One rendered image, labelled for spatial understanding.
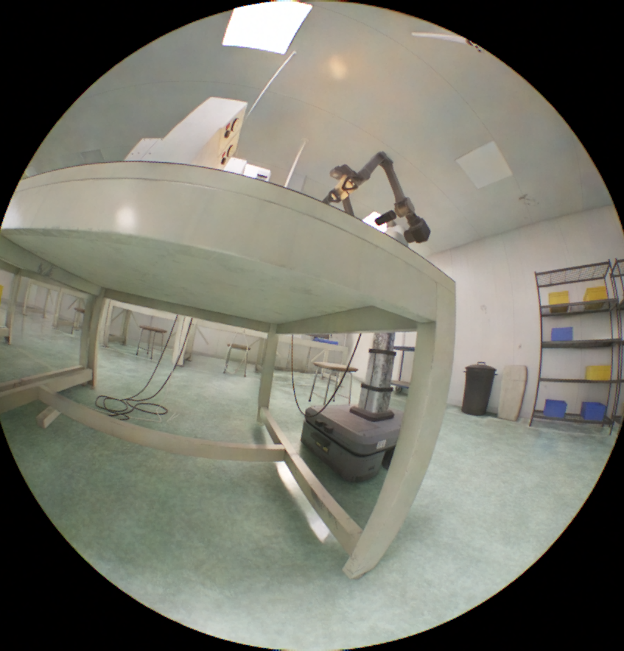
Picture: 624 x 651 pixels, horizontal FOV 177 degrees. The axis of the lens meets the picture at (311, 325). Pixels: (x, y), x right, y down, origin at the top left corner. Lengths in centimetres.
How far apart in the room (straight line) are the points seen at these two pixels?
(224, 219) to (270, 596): 70
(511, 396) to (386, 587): 260
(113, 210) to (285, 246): 19
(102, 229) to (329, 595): 76
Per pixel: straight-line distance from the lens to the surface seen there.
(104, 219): 24
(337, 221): 23
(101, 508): 81
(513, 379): 292
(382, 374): 113
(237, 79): 248
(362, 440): 89
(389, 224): 148
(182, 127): 60
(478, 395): 292
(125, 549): 71
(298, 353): 482
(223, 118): 62
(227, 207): 20
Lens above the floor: 59
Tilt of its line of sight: 7 degrees up
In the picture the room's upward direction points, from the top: 9 degrees clockwise
